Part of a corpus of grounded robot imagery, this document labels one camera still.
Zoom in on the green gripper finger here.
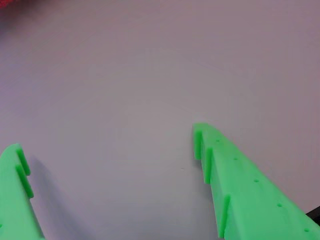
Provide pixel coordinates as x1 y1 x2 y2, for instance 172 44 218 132
0 143 45 240
192 121 320 240

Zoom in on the orange fuzzy cloth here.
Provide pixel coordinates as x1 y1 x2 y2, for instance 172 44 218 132
0 0 31 17

